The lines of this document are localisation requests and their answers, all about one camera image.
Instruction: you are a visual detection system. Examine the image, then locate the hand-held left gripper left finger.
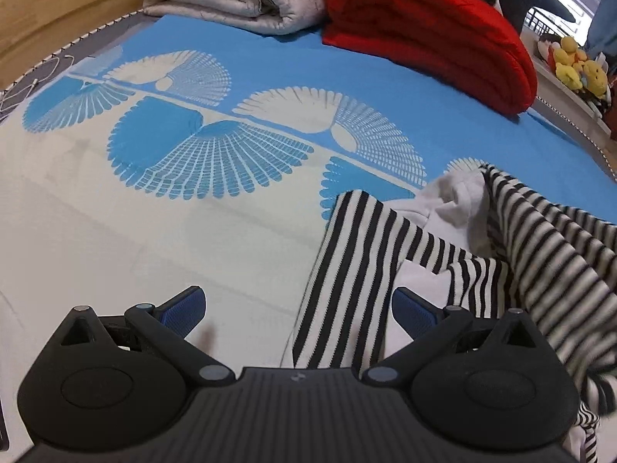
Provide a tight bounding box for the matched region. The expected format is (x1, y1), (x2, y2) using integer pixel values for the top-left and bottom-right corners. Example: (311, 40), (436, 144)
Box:
(46, 286), (237, 387)

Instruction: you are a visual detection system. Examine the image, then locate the white windowsill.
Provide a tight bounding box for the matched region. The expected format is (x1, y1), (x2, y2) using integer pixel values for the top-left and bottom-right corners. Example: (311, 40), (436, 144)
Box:
(530, 55), (617, 155)

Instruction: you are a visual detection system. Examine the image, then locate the striped and white small garment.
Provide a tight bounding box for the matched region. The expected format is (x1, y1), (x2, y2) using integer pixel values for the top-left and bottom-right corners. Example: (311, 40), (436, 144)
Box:
(282, 163), (617, 463)

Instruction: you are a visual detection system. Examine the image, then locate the red folded blanket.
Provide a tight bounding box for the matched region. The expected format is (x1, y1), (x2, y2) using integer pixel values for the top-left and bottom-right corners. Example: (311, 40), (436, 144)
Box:
(322, 0), (538, 117)

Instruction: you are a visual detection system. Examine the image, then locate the black flat object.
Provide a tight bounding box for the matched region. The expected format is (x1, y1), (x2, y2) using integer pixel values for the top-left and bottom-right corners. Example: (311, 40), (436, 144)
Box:
(0, 386), (10, 450)

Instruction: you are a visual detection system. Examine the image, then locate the blue curtain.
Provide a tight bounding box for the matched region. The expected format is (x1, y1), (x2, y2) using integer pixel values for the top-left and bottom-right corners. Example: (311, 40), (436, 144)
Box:
(585, 0), (617, 54)

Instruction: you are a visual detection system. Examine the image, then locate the yellow plush toy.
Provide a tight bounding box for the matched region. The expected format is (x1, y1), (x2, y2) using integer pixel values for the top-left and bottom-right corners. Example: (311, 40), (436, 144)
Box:
(581, 60), (609, 97)
(554, 36), (586, 90)

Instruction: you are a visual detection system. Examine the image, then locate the white cable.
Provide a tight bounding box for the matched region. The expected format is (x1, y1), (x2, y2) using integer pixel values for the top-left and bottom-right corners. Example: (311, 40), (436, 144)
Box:
(0, 53), (75, 117)

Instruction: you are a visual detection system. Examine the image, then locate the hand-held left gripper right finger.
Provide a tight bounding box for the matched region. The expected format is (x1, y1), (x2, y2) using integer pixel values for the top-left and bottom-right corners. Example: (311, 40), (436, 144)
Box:
(361, 287), (556, 387)

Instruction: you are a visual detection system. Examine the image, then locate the blue and white patterned bedsheet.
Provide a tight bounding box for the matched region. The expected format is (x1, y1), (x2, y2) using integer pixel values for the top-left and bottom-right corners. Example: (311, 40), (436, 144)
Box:
(0, 12), (617, 463)

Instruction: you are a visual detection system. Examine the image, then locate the black wire rack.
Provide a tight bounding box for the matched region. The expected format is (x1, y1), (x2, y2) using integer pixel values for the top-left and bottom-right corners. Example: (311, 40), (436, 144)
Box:
(525, 7), (586, 43)

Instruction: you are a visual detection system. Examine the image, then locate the wooden headboard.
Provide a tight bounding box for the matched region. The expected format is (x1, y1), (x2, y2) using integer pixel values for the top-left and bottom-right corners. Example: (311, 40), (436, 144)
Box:
(0, 0), (148, 90)

